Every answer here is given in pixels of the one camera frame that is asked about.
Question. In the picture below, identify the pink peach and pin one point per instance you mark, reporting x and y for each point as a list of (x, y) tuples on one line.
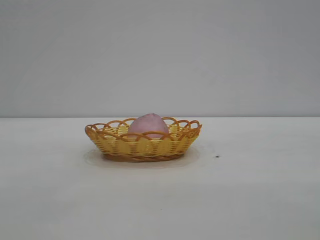
[(147, 125)]

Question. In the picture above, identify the yellow woven wicker basket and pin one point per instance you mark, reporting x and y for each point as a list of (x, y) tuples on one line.
[(142, 147)]

